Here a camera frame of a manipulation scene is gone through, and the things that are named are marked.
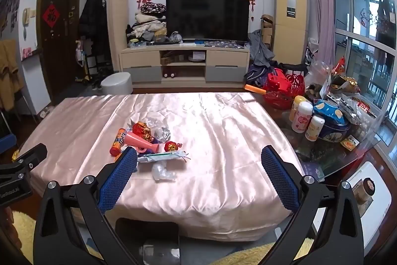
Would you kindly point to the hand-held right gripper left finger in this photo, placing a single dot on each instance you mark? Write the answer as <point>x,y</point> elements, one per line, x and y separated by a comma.
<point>119,178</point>

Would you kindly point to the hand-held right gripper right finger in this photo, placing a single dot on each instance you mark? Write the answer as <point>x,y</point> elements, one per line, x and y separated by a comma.
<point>279,178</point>

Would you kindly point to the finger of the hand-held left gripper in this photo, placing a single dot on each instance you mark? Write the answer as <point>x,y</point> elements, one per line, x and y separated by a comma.
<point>32,156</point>

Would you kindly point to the clear plastic bag of snacks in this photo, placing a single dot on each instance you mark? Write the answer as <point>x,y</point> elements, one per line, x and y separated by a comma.
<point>141,129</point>

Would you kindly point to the orange candy tube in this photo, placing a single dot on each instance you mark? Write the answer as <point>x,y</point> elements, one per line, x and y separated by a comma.
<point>118,142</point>

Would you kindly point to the pink toy horn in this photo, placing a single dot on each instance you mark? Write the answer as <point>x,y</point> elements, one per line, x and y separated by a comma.
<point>139,142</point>

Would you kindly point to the black square container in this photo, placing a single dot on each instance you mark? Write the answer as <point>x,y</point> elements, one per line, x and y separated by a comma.
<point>145,230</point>

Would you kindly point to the small red ornament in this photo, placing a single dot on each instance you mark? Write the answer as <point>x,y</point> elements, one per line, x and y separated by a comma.
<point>170,146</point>

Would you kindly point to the white bottle yellow label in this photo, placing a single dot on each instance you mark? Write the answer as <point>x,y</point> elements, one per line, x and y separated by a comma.
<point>314,128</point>

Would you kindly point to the white bottle pink label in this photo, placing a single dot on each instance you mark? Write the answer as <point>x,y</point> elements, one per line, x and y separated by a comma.
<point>302,119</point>

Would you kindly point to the pink satin tablecloth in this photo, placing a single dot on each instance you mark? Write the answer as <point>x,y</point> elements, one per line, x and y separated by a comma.
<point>217,144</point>

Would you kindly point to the blue cookie tin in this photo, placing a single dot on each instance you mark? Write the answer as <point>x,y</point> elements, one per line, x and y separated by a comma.
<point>335,128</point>

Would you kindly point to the white bottle yellow cap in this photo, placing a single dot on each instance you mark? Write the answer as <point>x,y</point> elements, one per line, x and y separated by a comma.
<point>297,103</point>

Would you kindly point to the red plastic basket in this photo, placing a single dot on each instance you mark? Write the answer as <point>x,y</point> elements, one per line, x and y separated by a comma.
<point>285,99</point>

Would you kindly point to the mustard yellow coat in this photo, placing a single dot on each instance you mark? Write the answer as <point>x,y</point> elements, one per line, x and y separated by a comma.
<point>9,72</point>

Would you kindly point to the brown lidded jar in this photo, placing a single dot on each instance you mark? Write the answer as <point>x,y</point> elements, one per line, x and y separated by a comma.
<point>365,190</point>

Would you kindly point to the white round stool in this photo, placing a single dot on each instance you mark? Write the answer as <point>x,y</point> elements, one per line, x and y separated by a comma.
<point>116,83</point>

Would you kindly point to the pink framed picture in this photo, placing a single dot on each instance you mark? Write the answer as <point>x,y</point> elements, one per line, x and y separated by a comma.
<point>27,53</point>

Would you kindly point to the dark purple bag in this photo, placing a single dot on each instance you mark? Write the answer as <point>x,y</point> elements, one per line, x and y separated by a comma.
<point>257,75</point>

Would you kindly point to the child scooter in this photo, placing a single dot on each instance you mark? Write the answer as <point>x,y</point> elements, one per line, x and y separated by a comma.
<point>82,63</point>

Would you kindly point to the dark brown door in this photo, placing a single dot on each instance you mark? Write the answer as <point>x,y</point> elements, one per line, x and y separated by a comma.
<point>55,50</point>

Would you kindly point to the pile of snack packets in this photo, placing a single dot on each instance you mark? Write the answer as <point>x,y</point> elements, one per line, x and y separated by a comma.
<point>344,88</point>

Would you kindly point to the beige grey television cabinet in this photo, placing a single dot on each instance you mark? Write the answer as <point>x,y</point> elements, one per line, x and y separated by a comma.
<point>139,58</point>

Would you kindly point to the grey jacket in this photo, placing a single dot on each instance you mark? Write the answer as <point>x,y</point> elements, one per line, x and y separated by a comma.
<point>260,47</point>

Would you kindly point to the beige standing air conditioner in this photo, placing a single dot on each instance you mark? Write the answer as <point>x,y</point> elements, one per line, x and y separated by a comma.
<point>288,35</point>

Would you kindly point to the red diamond door sticker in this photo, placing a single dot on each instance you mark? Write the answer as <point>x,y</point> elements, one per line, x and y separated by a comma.
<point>49,14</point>

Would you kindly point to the stacked cardboard boxes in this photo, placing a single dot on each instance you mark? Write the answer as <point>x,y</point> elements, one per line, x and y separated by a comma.
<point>267,30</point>

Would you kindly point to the pile of clothes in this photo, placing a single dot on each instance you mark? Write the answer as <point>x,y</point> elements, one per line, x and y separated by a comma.
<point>145,26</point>

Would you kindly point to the black hanging coat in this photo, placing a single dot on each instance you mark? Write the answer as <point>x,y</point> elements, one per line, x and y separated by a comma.
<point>91,13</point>

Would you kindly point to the beige folding screen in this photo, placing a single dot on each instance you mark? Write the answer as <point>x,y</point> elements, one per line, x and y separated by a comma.
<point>118,19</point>

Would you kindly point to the black flat television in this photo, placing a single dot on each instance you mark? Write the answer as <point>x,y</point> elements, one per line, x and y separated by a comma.
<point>207,16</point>

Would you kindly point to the large window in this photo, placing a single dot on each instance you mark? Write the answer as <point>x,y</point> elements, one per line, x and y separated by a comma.
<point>363,19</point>

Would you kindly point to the wall intercom phone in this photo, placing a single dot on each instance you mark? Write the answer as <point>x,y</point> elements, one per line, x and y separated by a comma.
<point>26,16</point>

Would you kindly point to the wall photo collage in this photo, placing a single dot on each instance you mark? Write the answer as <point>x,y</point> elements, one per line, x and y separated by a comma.
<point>9,4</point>

